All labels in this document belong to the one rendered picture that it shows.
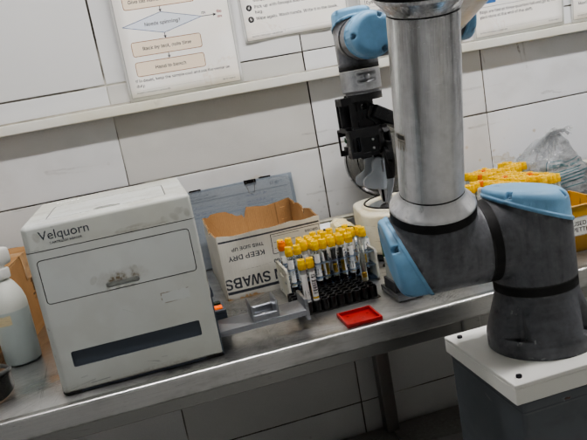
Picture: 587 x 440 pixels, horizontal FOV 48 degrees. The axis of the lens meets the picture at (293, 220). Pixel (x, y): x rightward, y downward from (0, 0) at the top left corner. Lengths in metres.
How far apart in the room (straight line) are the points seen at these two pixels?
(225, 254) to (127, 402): 0.43
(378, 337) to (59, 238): 0.58
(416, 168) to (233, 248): 0.70
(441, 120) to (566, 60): 1.38
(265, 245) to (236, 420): 0.68
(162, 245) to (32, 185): 0.70
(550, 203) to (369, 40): 0.39
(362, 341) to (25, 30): 1.11
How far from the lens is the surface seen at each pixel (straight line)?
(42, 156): 1.77
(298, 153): 1.81
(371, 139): 1.23
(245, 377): 1.18
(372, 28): 1.10
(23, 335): 1.41
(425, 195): 0.85
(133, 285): 1.15
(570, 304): 0.97
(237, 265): 1.46
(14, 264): 1.53
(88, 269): 1.14
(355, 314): 1.26
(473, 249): 0.89
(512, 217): 0.92
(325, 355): 1.20
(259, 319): 1.21
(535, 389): 0.92
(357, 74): 1.21
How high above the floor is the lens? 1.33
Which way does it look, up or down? 12 degrees down
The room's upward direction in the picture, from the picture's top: 10 degrees counter-clockwise
